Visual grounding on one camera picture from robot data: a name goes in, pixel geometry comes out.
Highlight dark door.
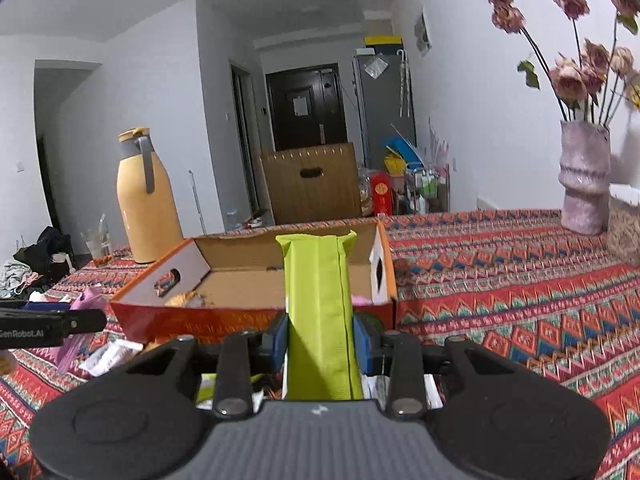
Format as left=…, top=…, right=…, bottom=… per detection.
left=265, top=64, right=349, bottom=151

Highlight white folded umbrella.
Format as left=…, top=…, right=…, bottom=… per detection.
left=397, top=50, right=413, bottom=117

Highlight dried pink roses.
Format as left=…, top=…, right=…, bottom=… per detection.
left=481, top=0, right=640, bottom=126

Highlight red box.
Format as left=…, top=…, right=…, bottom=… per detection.
left=370, top=171, right=393, bottom=216

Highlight brown cardboard box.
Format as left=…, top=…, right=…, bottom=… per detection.
left=260, top=142, right=362, bottom=225

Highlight cake print snack packet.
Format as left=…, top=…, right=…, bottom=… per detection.
left=165, top=292, right=206, bottom=308

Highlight heap of clothes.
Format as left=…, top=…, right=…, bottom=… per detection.
left=0, top=225, right=76, bottom=301

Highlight lime green snack packet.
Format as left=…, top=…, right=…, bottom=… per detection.
left=276, top=230, right=365, bottom=402

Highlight yellow thermos jug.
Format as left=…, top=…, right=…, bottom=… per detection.
left=116, top=127, right=185, bottom=265

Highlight metal trolley rack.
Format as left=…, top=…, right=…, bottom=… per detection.
left=405, top=167, right=451, bottom=213

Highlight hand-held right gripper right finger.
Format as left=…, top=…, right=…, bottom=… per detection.
left=352, top=312, right=516, bottom=421

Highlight glass cup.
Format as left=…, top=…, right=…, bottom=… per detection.
left=81, top=227, right=113, bottom=267

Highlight pink ceramic vase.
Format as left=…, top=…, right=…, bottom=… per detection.
left=558, top=120, right=612, bottom=236

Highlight grey fridge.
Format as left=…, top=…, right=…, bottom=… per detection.
left=351, top=50, right=417, bottom=168

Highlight blue plastic item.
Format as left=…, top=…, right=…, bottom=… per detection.
left=385, top=135, right=426, bottom=168

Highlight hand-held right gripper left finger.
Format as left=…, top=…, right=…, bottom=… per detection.
left=125, top=312, right=290, bottom=420

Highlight orange cardboard box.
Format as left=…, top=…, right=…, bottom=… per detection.
left=109, top=220, right=398, bottom=346

